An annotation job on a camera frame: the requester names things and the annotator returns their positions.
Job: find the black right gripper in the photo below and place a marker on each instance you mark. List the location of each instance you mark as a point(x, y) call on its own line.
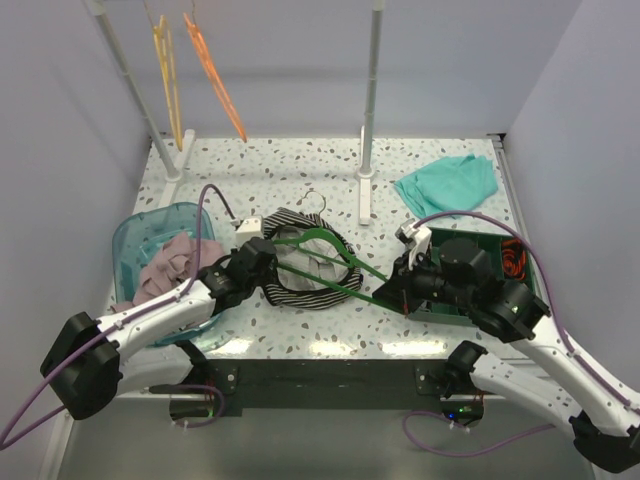
point(398, 291)

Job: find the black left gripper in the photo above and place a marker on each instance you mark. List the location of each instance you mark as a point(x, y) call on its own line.
point(264, 280)

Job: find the black white striped tank top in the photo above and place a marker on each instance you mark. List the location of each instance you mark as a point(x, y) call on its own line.
point(316, 257)

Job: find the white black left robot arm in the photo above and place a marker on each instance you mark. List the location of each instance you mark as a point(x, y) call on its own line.
point(92, 361)

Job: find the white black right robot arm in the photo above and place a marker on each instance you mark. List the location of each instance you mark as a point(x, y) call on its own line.
point(581, 398)

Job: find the orange plastic hanger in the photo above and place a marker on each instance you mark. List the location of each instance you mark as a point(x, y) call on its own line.
point(208, 65)

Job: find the yellow plastic hanger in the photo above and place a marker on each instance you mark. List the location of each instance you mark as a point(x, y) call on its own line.
point(164, 48)

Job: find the mauve pink garment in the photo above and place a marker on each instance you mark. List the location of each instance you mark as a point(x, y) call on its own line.
point(169, 267)

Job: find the translucent teal laundry basket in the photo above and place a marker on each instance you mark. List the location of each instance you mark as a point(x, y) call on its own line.
point(141, 236)

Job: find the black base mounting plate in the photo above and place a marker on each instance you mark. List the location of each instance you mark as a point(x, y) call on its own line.
point(230, 387)

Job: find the orange and navy rolled tie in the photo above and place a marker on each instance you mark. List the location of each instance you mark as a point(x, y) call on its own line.
point(514, 259)

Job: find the green compartment tray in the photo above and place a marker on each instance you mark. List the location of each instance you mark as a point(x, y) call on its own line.
point(516, 309)

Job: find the teal folded cloth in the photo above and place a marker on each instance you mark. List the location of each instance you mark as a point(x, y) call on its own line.
point(449, 183)

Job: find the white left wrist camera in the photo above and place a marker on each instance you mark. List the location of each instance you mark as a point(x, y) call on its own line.
point(249, 228)

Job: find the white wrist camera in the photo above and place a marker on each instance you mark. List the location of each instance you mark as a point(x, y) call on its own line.
point(416, 240)
point(249, 228)

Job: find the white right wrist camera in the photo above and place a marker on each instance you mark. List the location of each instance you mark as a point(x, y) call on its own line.
point(416, 240)

